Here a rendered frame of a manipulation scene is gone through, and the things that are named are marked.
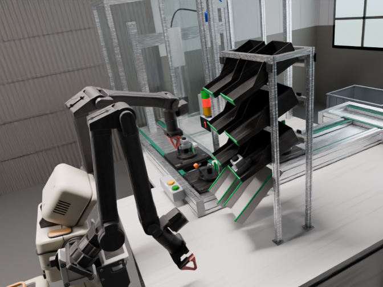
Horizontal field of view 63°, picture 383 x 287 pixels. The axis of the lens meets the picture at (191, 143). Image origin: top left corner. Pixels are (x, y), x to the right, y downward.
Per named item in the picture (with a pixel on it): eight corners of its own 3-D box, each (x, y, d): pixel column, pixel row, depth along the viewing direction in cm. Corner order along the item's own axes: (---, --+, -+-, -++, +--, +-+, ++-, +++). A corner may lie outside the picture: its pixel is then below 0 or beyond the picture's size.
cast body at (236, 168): (239, 176, 127) (230, 164, 124) (233, 172, 131) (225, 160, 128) (255, 163, 128) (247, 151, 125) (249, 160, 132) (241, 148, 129)
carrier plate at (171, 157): (177, 170, 192) (176, 167, 191) (163, 156, 212) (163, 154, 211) (211, 158, 200) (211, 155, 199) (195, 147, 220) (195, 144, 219)
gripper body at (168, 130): (175, 128, 157) (172, 114, 154) (183, 134, 148) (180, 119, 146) (163, 132, 155) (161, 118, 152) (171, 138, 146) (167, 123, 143)
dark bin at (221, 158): (223, 168, 136) (214, 156, 133) (213, 157, 148) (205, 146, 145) (274, 131, 136) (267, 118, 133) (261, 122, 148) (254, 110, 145)
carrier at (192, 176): (201, 195, 162) (198, 174, 158) (183, 177, 183) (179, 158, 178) (240, 180, 171) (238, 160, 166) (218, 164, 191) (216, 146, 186)
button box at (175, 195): (174, 203, 169) (171, 193, 166) (161, 186, 187) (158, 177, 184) (185, 198, 171) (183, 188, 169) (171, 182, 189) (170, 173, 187)
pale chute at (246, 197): (241, 225, 131) (234, 221, 129) (230, 208, 143) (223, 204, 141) (283, 172, 127) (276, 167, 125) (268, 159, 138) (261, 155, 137)
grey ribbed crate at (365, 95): (379, 130, 279) (382, 106, 270) (324, 114, 332) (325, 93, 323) (410, 118, 293) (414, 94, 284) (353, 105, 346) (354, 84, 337)
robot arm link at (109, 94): (81, 97, 118) (94, 111, 112) (84, 83, 116) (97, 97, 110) (166, 101, 149) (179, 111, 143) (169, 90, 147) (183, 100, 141)
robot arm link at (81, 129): (58, 93, 111) (70, 106, 105) (93, 82, 118) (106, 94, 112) (80, 179, 140) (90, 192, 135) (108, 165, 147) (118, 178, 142)
